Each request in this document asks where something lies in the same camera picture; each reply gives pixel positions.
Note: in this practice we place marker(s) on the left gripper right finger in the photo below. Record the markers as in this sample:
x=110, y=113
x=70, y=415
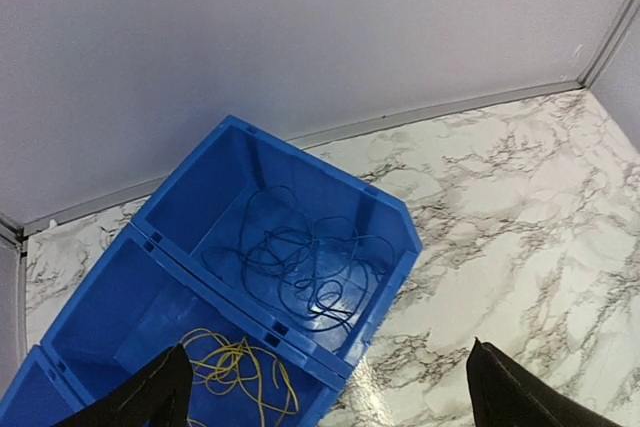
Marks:
x=503, y=393

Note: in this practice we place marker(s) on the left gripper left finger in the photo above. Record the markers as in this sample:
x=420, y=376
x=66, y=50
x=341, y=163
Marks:
x=156, y=395

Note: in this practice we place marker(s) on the blue three-compartment plastic bin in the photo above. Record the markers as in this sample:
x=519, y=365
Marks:
x=271, y=267

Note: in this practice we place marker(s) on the left aluminium corner post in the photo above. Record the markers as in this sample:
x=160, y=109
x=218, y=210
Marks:
x=13, y=292

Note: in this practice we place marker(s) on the aluminium corner post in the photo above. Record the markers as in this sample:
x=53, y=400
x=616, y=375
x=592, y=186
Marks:
x=13, y=292
x=610, y=43

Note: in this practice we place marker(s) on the right aluminium corner post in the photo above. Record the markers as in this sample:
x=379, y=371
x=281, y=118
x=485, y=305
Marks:
x=610, y=43

